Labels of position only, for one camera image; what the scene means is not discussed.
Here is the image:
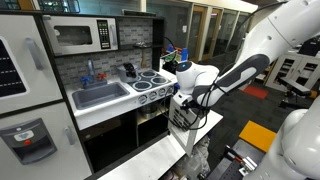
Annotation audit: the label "grey toy faucet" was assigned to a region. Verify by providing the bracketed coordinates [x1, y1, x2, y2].
[81, 59, 108, 90]

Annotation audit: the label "white toy microwave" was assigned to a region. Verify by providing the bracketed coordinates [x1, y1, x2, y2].
[41, 15, 119, 57]

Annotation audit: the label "silver dish on shelf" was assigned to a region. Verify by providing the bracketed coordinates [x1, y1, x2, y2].
[133, 41, 153, 49]

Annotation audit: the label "black bar on kitchen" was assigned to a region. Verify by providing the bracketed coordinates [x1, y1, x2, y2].
[120, 9, 157, 18]

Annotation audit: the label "white oven door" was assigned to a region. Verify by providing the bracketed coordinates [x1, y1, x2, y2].
[167, 94, 209, 158]

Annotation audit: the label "silver metal clamp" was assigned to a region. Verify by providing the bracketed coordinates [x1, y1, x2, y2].
[238, 155, 258, 177]

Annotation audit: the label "wooden spatula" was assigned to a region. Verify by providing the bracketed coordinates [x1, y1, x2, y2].
[140, 49, 149, 69]

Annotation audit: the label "black bench stand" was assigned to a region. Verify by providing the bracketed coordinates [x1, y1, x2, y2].
[277, 76, 320, 113]

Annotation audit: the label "grey toy sink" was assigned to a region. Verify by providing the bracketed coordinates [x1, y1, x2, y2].
[70, 82, 130, 111]

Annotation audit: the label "yellow floor mat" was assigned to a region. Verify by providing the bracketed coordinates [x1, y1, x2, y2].
[238, 119, 278, 153]

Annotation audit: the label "white toy kitchen unit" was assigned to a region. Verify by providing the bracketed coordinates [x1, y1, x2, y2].
[0, 9, 181, 180]

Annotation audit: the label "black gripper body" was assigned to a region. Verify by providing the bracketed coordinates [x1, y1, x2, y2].
[181, 99, 203, 116]

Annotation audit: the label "black bag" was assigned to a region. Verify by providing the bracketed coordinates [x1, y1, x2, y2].
[298, 36, 320, 57]

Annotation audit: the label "white fridge door with window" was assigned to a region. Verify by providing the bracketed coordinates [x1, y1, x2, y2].
[0, 14, 63, 116]

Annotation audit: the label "clear plastic bag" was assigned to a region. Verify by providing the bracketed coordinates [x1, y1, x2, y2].
[173, 134, 212, 180]

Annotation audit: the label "white fridge door with dispenser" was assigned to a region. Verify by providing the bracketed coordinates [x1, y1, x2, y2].
[0, 101, 93, 180]

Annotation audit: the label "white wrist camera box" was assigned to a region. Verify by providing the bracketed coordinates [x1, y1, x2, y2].
[172, 83, 193, 108]

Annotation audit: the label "white cabinet with glass doors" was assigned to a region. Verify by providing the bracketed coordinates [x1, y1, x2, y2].
[266, 49, 320, 93]

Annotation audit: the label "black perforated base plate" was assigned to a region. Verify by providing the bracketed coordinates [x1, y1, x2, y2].
[206, 138, 268, 180]

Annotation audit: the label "red floor mat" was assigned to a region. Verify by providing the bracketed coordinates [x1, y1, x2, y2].
[244, 85, 269, 100]

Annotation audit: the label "silver pot with wire handle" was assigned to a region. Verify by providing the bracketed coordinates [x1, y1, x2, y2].
[139, 103, 160, 120]

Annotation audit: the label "grey pot with black lid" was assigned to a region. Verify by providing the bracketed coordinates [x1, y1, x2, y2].
[116, 62, 139, 84]

